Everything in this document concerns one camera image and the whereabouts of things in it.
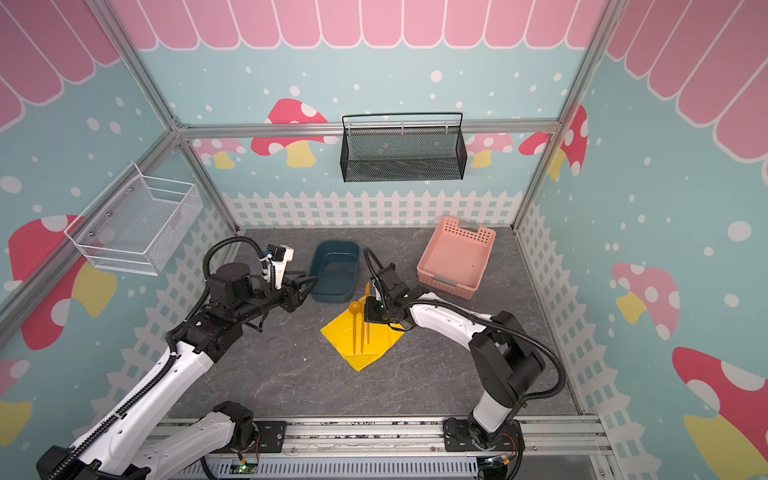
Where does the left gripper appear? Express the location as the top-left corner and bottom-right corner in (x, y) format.
(233, 269), (319, 324)

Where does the orange plastic knife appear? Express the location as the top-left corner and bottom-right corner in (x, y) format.
(363, 282), (371, 346)

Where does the yellow paper napkin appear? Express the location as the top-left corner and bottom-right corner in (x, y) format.
(321, 298), (403, 372)

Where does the orange plastic spoon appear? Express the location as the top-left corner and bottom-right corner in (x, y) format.
(348, 301), (363, 355)

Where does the dark teal plastic tub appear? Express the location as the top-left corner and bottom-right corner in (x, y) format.
(309, 240), (361, 304)

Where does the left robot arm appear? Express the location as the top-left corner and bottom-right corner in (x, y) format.
(36, 236), (317, 479)

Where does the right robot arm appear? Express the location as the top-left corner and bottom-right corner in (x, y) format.
(363, 264), (566, 451)

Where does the pink perforated plastic basket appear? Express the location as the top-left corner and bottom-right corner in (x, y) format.
(417, 216), (496, 300)

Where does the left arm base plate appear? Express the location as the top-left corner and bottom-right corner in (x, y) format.
(228, 420), (287, 454)

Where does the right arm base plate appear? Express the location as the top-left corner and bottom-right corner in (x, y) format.
(442, 417), (525, 452)

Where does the black wire mesh basket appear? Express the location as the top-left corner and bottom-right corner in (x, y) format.
(340, 112), (468, 183)

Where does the white wire mesh basket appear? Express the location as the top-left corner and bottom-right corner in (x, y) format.
(64, 164), (203, 276)

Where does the white slotted cable duct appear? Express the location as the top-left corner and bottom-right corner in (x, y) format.
(207, 456), (478, 479)

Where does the aluminium front rail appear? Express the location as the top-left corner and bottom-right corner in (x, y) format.
(255, 415), (612, 458)

